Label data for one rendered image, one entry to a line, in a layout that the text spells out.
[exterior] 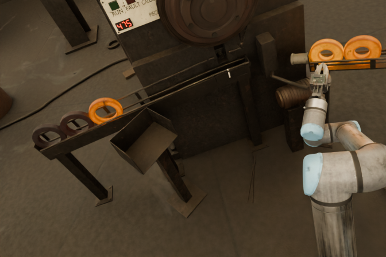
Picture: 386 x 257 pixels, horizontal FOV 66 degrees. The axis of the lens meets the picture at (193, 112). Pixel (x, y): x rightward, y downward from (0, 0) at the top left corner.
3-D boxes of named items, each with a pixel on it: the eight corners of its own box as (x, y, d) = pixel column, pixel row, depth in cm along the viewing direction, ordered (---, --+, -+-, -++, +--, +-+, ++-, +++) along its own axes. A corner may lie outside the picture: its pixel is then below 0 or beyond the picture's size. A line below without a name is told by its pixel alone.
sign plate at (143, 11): (118, 32, 152) (100, -1, 140) (165, 14, 150) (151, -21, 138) (118, 34, 150) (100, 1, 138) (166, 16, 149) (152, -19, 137)
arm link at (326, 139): (329, 146, 141) (331, 137, 130) (304, 148, 145) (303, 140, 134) (326, 128, 145) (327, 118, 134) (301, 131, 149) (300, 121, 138)
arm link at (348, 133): (412, 152, 74) (355, 116, 138) (356, 156, 78) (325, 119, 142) (417, 197, 75) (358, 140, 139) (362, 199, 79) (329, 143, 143)
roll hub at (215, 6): (190, 42, 142) (170, -16, 123) (246, 20, 140) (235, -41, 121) (192, 47, 138) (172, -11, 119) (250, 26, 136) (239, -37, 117)
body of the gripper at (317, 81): (329, 73, 132) (325, 97, 128) (329, 82, 139) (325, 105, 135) (311, 72, 135) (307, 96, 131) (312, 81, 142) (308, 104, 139)
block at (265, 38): (259, 69, 178) (253, 34, 162) (272, 64, 178) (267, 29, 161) (266, 79, 170) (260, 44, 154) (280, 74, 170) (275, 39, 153)
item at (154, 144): (160, 207, 198) (108, 140, 149) (186, 178, 208) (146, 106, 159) (181, 225, 185) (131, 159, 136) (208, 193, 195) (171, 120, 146)
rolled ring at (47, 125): (51, 122, 165) (52, 118, 167) (23, 135, 167) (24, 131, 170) (73, 141, 177) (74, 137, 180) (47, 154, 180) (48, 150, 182)
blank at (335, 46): (308, 39, 149) (307, 43, 148) (343, 36, 141) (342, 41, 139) (312, 64, 159) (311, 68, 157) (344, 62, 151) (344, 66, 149)
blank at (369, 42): (342, 37, 141) (342, 41, 139) (381, 32, 133) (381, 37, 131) (344, 62, 151) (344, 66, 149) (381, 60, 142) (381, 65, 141)
